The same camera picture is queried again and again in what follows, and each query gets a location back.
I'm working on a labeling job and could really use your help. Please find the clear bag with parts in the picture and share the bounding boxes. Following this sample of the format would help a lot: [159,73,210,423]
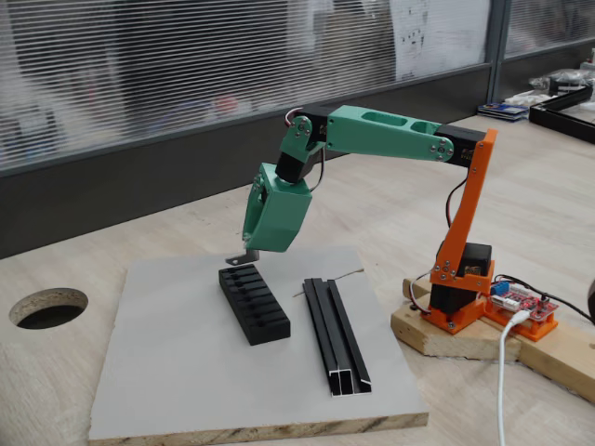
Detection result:
[529,68,595,94]

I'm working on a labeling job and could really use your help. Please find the red controller board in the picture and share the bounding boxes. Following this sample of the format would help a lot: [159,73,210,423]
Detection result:
[490,277,562,322]

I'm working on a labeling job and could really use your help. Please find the gray board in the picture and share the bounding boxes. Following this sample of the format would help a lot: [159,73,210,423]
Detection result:
[87,244,430,442]

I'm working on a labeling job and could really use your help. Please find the black aluminium profile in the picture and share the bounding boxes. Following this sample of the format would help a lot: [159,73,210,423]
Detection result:
[302,277,374,399]

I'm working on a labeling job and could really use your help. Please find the white plastic parts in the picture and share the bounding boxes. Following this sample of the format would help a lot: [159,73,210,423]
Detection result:
[504,90,554,106]

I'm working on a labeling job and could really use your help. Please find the long wooden base plank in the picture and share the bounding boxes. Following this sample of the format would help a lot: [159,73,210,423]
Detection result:
[483,318,595,404]

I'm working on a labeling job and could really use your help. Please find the wooden wedge block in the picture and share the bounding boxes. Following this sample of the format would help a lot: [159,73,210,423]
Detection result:
[390,304,522,362]

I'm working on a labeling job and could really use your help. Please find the black extrusion frame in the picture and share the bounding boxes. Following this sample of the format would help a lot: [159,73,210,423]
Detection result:
[528,83,595,140]

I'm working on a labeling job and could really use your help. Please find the black slotted holder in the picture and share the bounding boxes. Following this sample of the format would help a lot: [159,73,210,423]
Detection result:
[218,263,292,348]

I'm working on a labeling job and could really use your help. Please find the black power cable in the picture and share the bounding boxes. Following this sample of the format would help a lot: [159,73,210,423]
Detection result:
[504,275,595,326]

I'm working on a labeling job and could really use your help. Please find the white USB cable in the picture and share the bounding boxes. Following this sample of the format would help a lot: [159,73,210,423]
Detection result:
[496,309,530,446]

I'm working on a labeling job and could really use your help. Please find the base servo wire bundle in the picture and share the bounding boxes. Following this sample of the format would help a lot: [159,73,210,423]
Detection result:
[402,272,436,313]

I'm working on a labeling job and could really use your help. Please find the wooden block with screw holes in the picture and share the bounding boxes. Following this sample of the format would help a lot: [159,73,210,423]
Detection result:
[402,277,434,317]

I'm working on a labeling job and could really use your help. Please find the white paper sheet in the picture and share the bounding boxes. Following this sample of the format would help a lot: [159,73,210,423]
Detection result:
[391,0,493,84]

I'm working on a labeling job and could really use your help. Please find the wrist servo wire bundle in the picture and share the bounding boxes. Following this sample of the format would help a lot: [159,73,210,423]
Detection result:
[284,108,326,192]

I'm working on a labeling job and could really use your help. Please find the stack of blue cards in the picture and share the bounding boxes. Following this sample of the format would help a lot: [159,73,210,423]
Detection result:
[477,101,531,124]

